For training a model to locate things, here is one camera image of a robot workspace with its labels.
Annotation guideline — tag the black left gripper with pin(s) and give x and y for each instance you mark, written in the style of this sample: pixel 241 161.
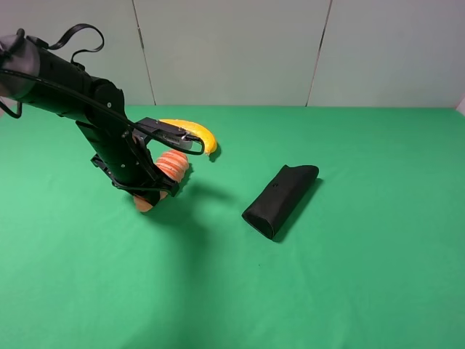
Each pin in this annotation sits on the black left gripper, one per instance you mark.
pixel 127 166

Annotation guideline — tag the orange striped spiral bread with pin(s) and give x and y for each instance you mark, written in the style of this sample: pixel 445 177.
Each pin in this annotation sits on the orange striped spiral bread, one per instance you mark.
pixel 172 163

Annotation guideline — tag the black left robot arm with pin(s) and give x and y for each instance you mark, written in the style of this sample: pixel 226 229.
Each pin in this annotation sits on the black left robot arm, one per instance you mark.
pixel 32 75

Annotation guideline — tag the yellow banana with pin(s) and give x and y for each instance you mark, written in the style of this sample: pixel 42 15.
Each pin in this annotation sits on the yellow banana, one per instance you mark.
pixel 197 130

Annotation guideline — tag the black glasses case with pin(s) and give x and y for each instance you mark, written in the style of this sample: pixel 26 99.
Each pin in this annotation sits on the black glasses case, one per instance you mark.
pixel 274 205

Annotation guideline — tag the green table cloth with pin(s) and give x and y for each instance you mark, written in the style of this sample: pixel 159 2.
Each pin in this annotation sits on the green table cloth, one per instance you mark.
pixel 372 257

